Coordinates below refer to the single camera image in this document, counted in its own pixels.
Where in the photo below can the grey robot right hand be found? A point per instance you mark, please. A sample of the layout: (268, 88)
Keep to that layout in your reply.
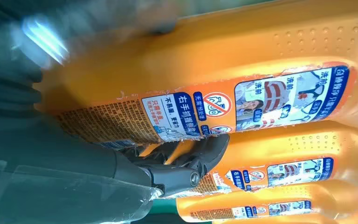
(58, 185)

